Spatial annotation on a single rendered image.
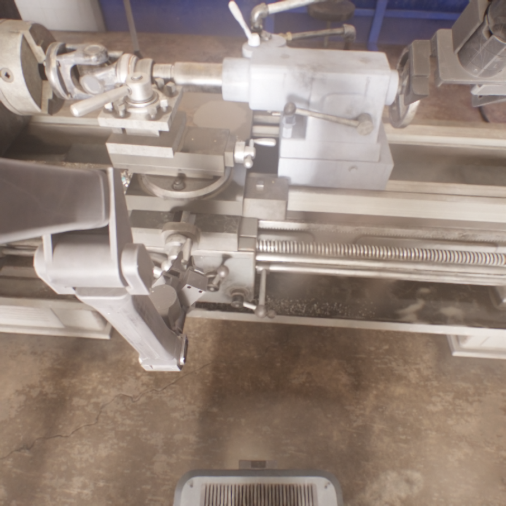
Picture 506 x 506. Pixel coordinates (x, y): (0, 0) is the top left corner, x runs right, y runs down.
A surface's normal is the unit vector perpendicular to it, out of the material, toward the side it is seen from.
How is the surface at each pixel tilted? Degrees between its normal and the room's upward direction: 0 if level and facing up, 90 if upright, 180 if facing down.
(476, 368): 0
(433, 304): 0
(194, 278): 33
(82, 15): 90
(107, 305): 98
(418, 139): 48
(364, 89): 82
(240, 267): 90
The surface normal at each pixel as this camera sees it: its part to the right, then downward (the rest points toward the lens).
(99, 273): -0.02, 0.41
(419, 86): 0.01, -0.14
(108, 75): 0.28, 0.76
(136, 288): -0.01, 0.86
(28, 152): 0.02, -0.62
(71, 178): 1.00, -0.04
